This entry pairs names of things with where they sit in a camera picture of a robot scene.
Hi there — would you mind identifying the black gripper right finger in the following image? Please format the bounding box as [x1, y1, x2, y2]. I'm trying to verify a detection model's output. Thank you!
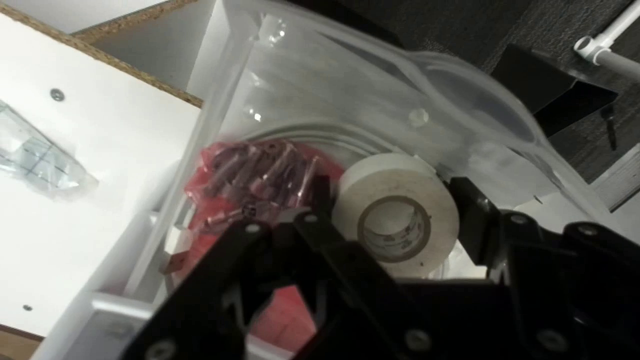
[448, 178, 640, 360]

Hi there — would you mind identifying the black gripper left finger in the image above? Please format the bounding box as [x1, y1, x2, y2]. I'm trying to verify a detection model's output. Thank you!
[118, 174, 456, 360]

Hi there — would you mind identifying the white tape roll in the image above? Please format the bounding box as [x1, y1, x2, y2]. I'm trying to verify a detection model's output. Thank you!
[332, 154, 459, 280]

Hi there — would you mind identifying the clear plastic drawer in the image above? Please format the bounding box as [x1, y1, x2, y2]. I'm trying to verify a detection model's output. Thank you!
[52, 0, 610, 360]

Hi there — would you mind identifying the red connectors bag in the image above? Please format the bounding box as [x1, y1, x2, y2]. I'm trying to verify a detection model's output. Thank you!
[169, 140, 343, 354]

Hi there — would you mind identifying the white cabinet with compartments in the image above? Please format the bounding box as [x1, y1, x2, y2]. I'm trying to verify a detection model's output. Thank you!
[0, 0, 216, 360]

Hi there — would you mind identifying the clear plastic wrapper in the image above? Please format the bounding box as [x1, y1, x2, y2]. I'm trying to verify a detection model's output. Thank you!
[0, 103, 97, 198]

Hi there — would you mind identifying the black angled metal bracket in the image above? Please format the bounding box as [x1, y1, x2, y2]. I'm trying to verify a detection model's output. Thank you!
[491, 45, 617, 136]

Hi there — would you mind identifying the white PVC pipe frame right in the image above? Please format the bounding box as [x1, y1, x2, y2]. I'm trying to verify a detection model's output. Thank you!
[574, 0, 640, 83]

